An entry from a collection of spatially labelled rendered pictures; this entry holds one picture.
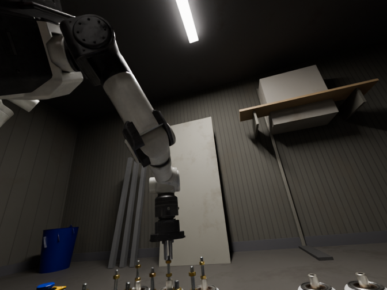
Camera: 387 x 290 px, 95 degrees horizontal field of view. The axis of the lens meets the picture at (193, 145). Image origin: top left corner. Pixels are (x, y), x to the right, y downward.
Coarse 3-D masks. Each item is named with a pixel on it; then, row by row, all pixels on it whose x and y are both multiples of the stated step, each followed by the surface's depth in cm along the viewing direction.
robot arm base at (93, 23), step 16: (80, 16) 42; (96, 16) 42; (64, 32) 41; (80, 32) 41; (96, 32) 41; (112, 32) 43; (80, 48) 41; (96, 48) 41; (80, 64) 43; (96, 80) 51
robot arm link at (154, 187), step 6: (150, 180) 69; (150, 186) 68; (156, 186) 68; (162, 186) 68; (168, 186) 68; (150, 192) 69; (156, 192) 69; (162, 192) 67; (168, 192) 68; (174, 192) 71; (156, 198) 67; (162, 198) 65; (168, 198) 66; (174, 198) 67; (156, 204) 66
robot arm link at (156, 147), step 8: (160, 128) 50; (144, 136) 48; (152, 136) 49; (160, 136) 50; (152, 144) 49; (160, 144) 50; (168, 144) 51; (136, 152) 47; (144, 152) 48; (152, 152) 49; (160, 152) 50; (168, 152) 52; (144, 160) 48; (152, 160) 50; (160, 160) 51; (168, 160) 54; (152, 168) 54; (160, 168) 53; (168, 168) 56; (160, 176) 58; (168, 176) 61
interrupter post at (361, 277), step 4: (356, 272) 49; (360, 272) 48; (356, 276) 48; (360, 276) 47; (364, 276) 47; (360, 280) 47; (364, 280) 46; (368, 280) 46; (360, 284) 47; (364, 284) 46; (368, 284) 46; (368, 288) 46
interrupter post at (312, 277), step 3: (309, 276) 50; (312, 276) 49; (315, 276) 49; (309, 279) 50; (312, 279) 49; (315, 279) 49; (312, 282) 49; (315, 282) 49; (318, 282) 49; (312, 285) 49; (315, 285) 49; (318, 285) 48; (315, 288) 48; (318, 288) 48
